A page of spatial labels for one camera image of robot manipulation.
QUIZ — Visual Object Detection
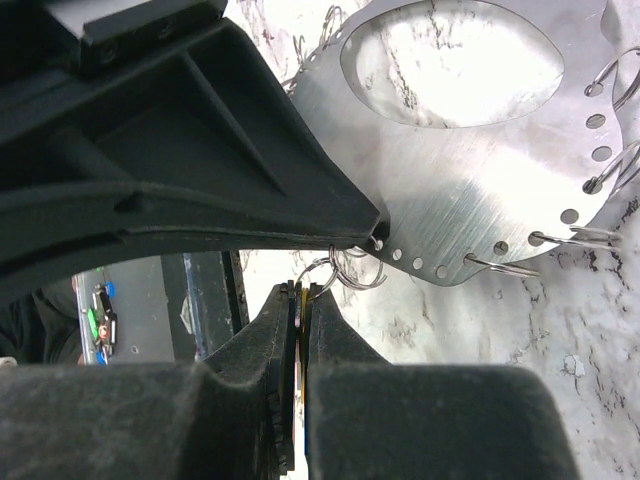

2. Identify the clear plastic organizer box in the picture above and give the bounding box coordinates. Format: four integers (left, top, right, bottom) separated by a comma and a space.
72, 267, 119, 365

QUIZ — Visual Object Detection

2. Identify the yellow key tag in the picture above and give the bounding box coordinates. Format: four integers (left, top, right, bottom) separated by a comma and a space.
295, 283, 309, 403

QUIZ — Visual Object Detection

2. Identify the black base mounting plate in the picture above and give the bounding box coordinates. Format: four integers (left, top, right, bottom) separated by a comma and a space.
161, 251, 249, 362

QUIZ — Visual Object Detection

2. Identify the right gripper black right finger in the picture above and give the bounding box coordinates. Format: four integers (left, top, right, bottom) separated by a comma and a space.
303, 289, 580, 479

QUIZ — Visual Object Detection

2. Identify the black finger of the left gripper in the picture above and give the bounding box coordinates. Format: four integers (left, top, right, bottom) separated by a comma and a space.
1, 1, 389, 303

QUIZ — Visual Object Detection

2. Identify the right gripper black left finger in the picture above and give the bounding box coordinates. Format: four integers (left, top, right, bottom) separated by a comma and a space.
1, 283, 296, 479

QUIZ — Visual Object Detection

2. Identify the large metal key ring band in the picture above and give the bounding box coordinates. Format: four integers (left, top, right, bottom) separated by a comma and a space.
292, 1, 630, 286

